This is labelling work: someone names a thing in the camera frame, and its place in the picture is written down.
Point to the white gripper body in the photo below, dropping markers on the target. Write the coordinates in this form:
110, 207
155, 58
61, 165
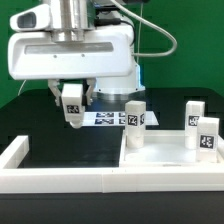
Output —
105, 52

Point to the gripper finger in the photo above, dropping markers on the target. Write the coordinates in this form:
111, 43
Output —
88, 88
53, 86

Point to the white square table top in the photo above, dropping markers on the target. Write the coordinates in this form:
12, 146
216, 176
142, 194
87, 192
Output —
164, 148

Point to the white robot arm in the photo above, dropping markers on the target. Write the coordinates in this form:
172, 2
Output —
69, 20

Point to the white sheet with tags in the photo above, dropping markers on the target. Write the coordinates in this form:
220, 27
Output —
114, 119

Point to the white U-shaped fence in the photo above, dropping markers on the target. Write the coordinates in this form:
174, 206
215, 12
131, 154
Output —
14, 180

